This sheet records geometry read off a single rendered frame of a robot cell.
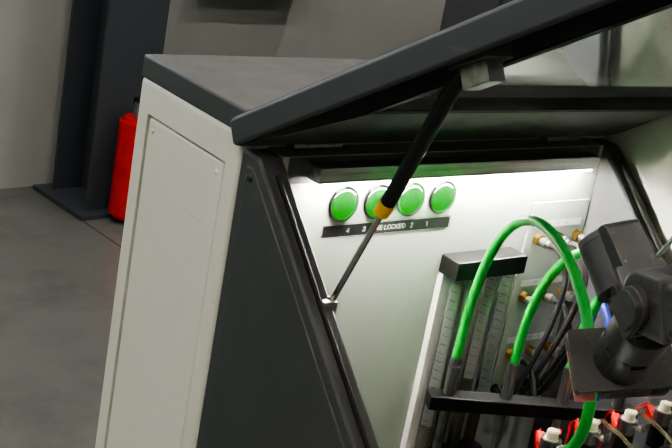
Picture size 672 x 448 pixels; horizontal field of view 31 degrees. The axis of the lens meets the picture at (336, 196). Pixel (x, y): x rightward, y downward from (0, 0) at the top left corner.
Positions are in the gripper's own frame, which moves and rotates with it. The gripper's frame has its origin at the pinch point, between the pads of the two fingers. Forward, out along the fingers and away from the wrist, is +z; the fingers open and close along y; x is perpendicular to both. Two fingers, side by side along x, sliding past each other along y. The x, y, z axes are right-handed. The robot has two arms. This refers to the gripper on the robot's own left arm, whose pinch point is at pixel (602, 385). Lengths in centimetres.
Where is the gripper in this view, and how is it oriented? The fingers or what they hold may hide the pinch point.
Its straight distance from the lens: 132.9
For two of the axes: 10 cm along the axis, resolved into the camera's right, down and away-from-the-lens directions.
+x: 0.7, 8.9, -4.4
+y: -10.0, 0.5, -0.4
